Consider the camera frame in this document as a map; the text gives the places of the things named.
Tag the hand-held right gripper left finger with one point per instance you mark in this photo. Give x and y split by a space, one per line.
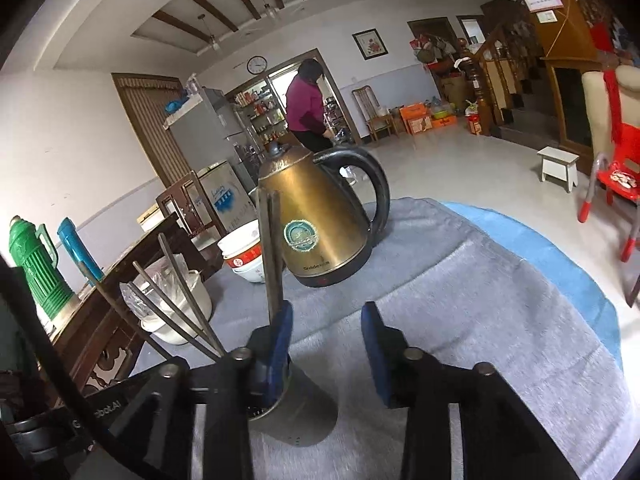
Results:
281 350

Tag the green thermos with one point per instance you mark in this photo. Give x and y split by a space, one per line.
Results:
40 270

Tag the dark wooden chair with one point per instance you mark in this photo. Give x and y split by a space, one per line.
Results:
185 205

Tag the grey plastic utensil holder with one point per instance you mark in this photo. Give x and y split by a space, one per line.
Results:
300 420

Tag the grey towel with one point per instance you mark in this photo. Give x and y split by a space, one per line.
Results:
450 335

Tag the brown wooden chair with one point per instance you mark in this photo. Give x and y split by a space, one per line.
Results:
372 115

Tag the orange cardboard box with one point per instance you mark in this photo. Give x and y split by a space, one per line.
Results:
417 117

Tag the shelf of bottles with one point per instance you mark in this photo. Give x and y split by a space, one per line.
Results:
260 115

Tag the red banded white bowl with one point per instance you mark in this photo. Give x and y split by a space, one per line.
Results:
247 260

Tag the gold electric kettle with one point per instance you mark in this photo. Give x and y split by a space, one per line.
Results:
320 220

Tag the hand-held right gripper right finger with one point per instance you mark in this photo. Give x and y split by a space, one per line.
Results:
375 360

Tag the white container with plastic bag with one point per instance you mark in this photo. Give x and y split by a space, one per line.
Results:
170 307

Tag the wooden cabinet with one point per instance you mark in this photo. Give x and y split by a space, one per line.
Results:
570 85

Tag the clear plastic bag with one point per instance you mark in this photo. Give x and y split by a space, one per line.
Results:
145 295

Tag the thin dark chopstick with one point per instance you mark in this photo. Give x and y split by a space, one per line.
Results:
125 310

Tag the blue thermos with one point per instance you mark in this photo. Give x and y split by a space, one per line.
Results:
80 250

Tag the brown wooden door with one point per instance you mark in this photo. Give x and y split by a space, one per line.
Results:
150 125

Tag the blue tablecloth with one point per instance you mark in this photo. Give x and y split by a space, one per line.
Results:
550 255

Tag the grey refrigerator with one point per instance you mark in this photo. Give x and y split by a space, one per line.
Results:
210 125

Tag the framed wall picture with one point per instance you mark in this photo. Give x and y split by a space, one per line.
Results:
370 44

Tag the wooden staircase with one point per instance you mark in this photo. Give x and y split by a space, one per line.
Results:
505 70

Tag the round wall clock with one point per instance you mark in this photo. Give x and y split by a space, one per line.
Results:
257 65

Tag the white wooden stool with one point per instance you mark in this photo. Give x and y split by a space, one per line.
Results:
557 160

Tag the metal chopsticks group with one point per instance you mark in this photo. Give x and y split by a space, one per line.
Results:
100 325

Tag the red plastic chair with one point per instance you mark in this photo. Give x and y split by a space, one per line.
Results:
620 180

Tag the small white freezer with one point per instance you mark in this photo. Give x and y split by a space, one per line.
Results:
227 200

